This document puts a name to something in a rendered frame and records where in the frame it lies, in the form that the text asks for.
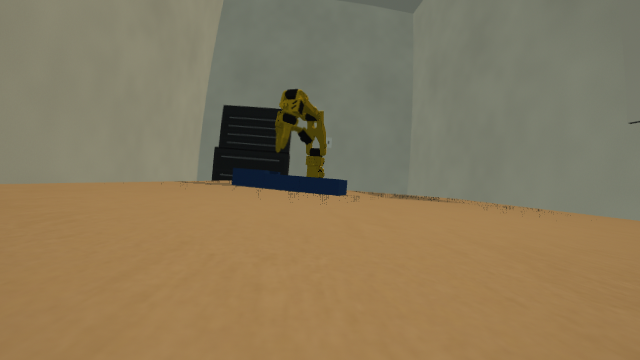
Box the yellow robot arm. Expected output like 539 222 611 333
279 89 327 178

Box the blue bin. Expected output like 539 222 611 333
232 168 347 196

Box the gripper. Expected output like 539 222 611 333
275 110 315 153

